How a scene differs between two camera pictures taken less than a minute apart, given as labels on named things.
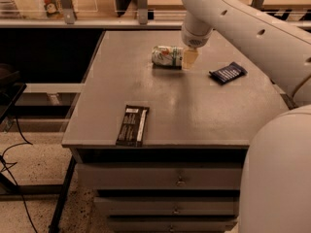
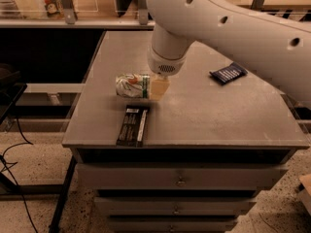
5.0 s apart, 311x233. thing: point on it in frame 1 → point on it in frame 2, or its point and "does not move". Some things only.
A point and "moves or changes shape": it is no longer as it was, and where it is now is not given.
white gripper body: (195, 39) → (162, 65)
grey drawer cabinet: (188, 175) does not move
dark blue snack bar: (228, 73) does not move
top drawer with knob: (158, 176) does not move
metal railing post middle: (142, 2) does not move
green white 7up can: (167, 57) moves or changes shape
